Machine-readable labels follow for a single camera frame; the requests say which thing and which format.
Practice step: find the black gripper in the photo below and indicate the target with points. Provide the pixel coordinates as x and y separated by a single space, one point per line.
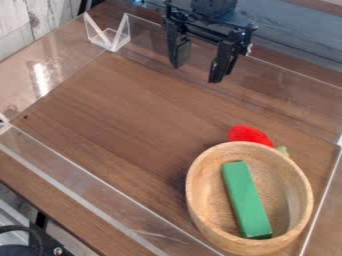
212 20

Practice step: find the green rectangular block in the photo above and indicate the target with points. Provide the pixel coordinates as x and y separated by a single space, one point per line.
247 205

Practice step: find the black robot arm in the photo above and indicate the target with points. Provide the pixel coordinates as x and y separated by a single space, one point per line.
212 21

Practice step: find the brown wooden bowl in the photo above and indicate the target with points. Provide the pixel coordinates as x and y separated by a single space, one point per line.
283 189

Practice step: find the red plush strawberry toy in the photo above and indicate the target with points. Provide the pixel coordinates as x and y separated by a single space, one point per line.
243 133

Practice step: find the clear acrylic front barrier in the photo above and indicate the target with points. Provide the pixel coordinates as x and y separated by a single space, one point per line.
104 217

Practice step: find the clear acrylic corner bracket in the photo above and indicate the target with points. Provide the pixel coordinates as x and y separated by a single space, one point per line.
108 38

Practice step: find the black clamp with cable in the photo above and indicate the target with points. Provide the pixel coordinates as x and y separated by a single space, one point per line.
41 244

